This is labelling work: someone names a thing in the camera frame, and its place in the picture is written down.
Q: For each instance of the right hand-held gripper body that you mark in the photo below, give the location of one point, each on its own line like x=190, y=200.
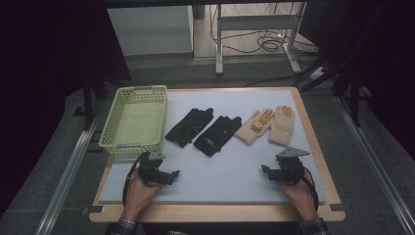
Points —
x=290, y=166

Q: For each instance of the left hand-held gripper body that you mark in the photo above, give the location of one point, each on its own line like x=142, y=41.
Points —
x=150, y=168

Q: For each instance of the yellow-green plastic basket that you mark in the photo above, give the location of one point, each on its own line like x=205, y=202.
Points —
x=138, y=122

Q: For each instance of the black fingerless glove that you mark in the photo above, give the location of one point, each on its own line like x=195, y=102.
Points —
x=217, y=135
x=187, y=128

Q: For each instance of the person's left hand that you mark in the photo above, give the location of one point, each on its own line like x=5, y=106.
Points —
x=138, y=197

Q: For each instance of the person's right hand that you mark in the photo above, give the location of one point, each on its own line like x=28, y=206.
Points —
x=301, y=196

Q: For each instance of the beige knit glove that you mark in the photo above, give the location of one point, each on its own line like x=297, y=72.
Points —
x=253, y=128
x=282, y=125

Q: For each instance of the wooden table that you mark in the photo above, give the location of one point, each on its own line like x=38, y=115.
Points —
x=212, y=213

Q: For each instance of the person's left plaid sleeve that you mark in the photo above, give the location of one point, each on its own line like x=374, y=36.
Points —
x=125, y=226

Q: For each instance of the person's plaid sleeve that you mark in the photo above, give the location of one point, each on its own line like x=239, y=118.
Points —
x=125, y=226
x=314, y=227

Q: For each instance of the person's right plaid sleeve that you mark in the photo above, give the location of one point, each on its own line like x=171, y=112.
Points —
x=314, y=227

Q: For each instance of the black stand legs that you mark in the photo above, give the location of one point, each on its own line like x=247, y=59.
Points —
x=89, y=98

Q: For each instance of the black tripod legs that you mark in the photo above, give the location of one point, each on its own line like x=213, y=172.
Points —
x=329, y=70

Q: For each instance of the white cabinet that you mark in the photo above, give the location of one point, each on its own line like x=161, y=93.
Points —
x=150, y=31

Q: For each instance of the metal floor rail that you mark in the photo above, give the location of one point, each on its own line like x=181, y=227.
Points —
x=70, y=163
x=375, y=163

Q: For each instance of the white metal frame stand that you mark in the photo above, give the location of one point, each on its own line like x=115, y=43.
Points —
x=257, y=22

